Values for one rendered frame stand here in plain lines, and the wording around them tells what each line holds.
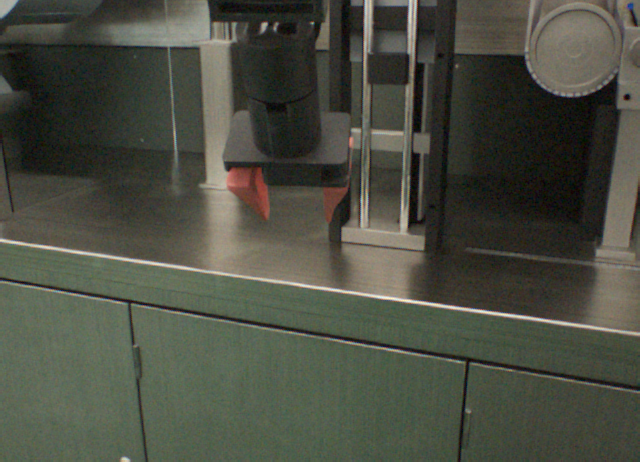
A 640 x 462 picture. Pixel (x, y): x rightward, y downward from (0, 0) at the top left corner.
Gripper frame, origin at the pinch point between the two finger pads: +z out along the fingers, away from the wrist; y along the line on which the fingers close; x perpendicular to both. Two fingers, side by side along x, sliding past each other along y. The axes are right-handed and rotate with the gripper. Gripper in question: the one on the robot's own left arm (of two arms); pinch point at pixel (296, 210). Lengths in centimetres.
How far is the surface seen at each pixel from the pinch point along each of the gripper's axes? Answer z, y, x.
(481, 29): 24, -24, -71
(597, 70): 10, -36, -37
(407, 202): 21.8, -10.9, -22.6
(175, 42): 35, 41, -83
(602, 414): 28.6, -34.3, 4.4
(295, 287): 21.2, 2.8, -6.6
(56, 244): 25.8, 39.7, -15.7
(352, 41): 5.3, -2.6, -37.0
